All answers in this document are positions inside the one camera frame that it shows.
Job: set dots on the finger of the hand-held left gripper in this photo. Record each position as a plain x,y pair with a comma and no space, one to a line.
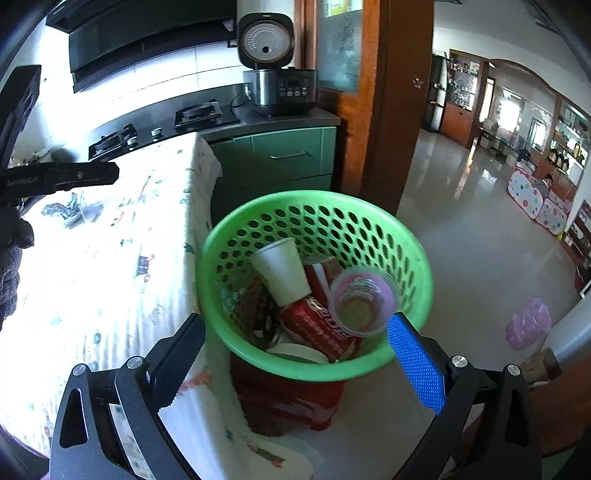
83,175

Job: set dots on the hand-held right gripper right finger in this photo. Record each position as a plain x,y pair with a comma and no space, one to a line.
415,360

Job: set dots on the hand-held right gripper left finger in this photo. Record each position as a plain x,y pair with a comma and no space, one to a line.
178,355

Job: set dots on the clear plastic cup pink label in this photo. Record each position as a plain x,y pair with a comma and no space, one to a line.
364,316

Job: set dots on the red patterned wrapper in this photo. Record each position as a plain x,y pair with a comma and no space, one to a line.
251,304

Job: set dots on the white paper cup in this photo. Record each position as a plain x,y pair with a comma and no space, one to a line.
281,272

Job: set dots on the green plastic basket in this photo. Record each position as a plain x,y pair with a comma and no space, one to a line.
318,198

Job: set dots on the person's left hand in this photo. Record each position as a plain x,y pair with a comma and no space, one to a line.
10,263

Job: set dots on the printed white tablecloth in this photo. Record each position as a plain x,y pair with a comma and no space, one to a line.
115,286

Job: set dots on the red box under basket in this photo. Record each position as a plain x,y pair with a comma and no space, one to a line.
286,401

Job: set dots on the pink plastic bag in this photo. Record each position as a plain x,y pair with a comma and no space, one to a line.
528,325

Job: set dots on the black gas stove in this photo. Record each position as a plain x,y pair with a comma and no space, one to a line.
196,115

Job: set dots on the brown cardboard box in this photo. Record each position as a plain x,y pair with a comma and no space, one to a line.
545,367

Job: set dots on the black range hood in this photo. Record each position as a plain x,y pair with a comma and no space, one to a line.
138,27

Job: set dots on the brown wooden furniture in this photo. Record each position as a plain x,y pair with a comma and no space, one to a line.
563,415

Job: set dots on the polka dot play tent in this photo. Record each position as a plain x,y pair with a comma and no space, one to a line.
540,203

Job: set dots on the green kitchen cabinet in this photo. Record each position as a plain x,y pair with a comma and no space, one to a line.
286,157

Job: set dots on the black rice cooker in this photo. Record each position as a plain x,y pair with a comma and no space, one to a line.
277,87

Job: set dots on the brown wooden door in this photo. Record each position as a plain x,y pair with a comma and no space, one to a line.
388,115

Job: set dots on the glass display shelf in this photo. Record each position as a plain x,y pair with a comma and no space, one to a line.
570,143

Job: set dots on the wooden display cabinet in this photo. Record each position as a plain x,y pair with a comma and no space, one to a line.
461,97

